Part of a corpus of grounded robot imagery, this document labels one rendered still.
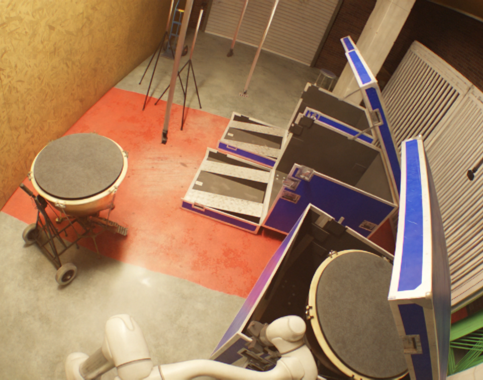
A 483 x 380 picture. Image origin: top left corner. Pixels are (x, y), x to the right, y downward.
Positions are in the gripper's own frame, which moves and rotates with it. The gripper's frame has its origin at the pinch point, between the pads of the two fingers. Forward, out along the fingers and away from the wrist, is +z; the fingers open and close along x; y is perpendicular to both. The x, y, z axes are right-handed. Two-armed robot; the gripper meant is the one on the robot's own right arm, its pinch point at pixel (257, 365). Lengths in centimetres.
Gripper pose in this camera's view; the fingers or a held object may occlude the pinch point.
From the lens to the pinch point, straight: 154.1
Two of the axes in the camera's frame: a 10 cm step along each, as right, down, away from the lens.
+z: 4.6, -5.3, 7.1
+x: -8.4, -5.2, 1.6
